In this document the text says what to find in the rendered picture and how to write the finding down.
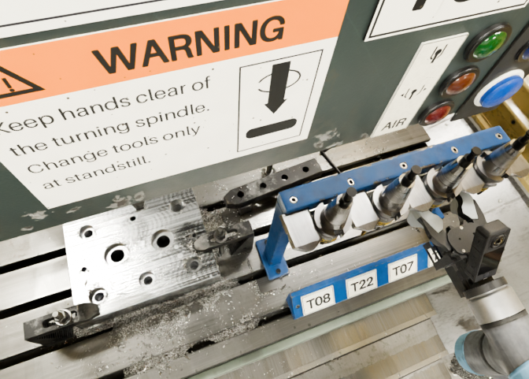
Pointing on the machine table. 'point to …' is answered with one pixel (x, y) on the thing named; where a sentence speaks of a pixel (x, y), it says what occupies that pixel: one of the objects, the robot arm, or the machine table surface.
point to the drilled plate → (191, 214)
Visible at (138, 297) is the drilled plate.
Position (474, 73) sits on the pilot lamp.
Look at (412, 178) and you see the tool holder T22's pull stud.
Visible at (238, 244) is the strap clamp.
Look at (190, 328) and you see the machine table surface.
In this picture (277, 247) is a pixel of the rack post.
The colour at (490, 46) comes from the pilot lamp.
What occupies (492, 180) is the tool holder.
